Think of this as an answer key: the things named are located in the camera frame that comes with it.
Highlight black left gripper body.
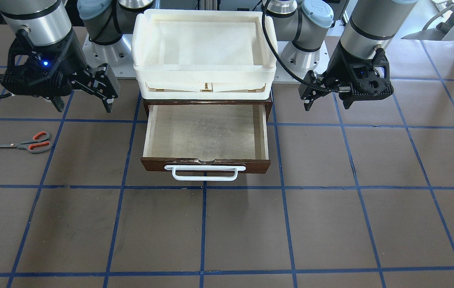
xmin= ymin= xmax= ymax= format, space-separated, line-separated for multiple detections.
xmin=299 ymin=42 xmax=356 ymax=100

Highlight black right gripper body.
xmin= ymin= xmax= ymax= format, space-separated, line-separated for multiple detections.
xmin=53 ymin=38 xmax=120 ymax=102

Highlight orange grey scissors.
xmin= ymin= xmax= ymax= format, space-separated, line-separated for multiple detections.
xmin=0 ymin=131 xmax=53 ymax=154

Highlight wooden drawer white handle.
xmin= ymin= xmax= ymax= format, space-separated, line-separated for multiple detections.
xmin=141 ymin=104 xmax=271 ymax=181

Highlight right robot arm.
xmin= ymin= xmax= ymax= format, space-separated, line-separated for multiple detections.
xmin=0 ymin=0 xmax=159 ymax=113

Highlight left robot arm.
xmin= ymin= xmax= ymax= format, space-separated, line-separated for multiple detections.
xmin=261 ymin=0 xmax=417 ymax=111

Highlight dark brown drawer cabinet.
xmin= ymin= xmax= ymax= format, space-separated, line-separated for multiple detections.
xmin=142 ymin=92 xmax=273 ymax=120

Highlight white plastic tray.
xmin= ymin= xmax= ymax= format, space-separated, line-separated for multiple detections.
xmin=131 ymin=9 xmax=277 ymax=100

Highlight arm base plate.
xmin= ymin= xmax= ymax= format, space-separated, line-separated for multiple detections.
xmin=272 ymin=38 xmax=339 ymax=84
xmin=82 ymin=34 xmax=136 ymax=80

